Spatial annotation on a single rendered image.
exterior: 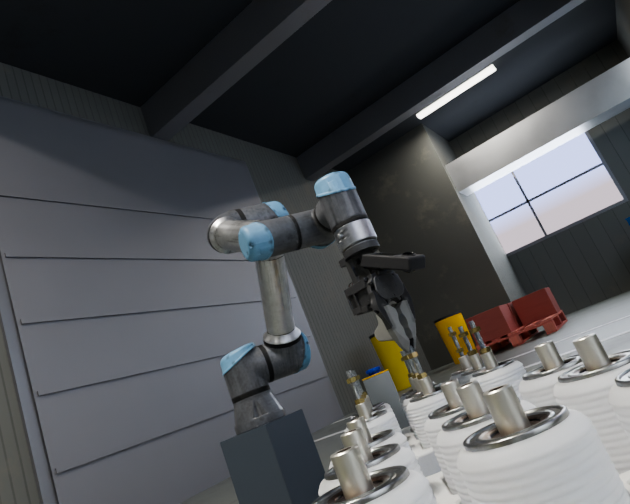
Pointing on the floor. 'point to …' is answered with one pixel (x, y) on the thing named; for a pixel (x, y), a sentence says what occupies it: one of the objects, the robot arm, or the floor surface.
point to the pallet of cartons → (518, 320)
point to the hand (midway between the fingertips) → (410, 343)
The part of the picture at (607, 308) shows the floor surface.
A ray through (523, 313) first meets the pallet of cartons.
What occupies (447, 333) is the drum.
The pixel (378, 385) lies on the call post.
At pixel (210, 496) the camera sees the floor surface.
